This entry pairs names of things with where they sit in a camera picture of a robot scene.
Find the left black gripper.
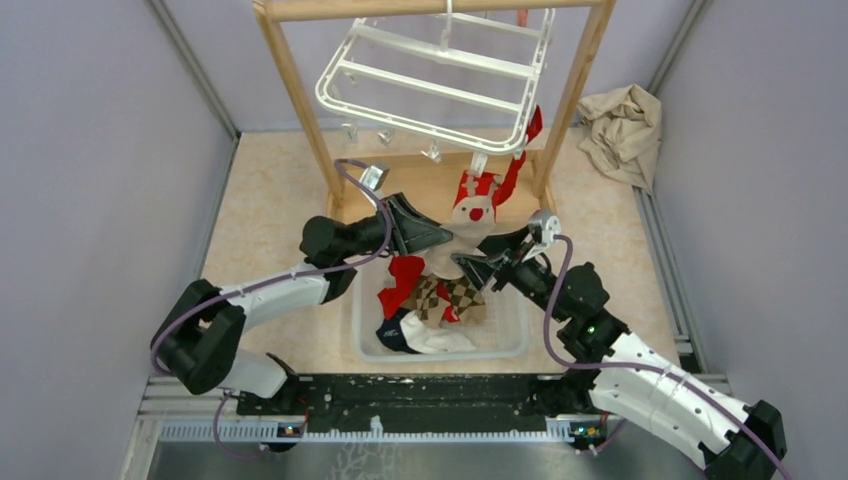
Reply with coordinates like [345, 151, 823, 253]
[337, 191, 456, 261]

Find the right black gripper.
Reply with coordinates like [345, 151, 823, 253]
[452, 224, 570, 323]

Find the cream thin sock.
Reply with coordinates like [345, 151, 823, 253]
[423, 171, 502, 280]

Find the brown argyle sock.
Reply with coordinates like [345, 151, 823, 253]
[411, 275, 486, 328]

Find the white plastic basket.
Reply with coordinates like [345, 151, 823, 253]
[351, 258, 529, 363]

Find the navy santa sock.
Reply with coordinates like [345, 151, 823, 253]
[375, 308, 417, 354]

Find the white sock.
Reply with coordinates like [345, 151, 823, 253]
[399, 311, 477, 354]

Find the white clip drying hanger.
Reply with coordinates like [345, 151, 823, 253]
[315, 8, 556, 171]

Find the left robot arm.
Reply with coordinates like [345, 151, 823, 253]
[151, 194, 453, 414]

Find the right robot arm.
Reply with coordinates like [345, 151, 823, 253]
[452, 249, 792, 479]

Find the wooden hanger stand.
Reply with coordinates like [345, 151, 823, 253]
[253, 0, 615, 225]

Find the red santa sock left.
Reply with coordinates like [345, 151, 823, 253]
[493, 105, 544, 208]

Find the beige crumpled cloth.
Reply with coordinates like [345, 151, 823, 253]
[577, 84, 662, 194]

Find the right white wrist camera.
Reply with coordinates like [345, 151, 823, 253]
[527, 209, 562, 258]

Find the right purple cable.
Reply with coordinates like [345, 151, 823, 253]
[543, 233, 796, 480]

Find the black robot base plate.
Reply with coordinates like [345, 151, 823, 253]
[235, 374, 617, 450]

